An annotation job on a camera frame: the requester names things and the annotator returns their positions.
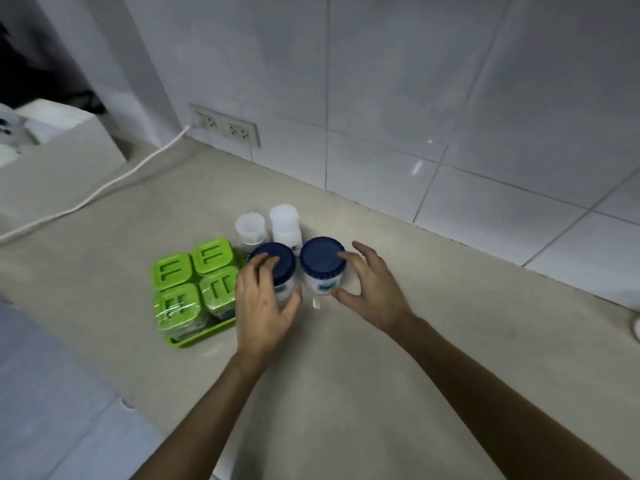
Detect person's left hand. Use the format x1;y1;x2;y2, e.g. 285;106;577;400
234;252;304;361

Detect green-lidded clear container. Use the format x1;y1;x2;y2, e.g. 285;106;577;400
191;238;236;276
153;283;209;344
198;266;242;321
151;252;194;292

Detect white power cable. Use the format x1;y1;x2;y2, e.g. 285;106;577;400
0;124;194;245

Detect green plastic tray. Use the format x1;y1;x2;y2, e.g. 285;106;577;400
165;314;239;349

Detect person's right forearm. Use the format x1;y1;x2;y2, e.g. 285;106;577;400
397;315;632;480

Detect person's right hand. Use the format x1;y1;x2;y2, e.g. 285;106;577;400
332;241;417;336

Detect small white plastic jar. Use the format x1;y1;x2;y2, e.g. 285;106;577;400
234;213;269;253

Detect tall white plastic bottle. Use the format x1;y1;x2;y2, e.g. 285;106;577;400
269;204;304;258

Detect person's left forearm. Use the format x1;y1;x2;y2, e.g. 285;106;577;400
129;345;273;480

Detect double wall power outlet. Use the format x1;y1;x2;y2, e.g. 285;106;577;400
188;103;261;149

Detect white box appliance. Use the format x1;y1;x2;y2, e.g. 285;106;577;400
14;98;127;170

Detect white jar with blue lid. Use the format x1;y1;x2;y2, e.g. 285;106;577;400
248;242;298;309
299;237;348;297

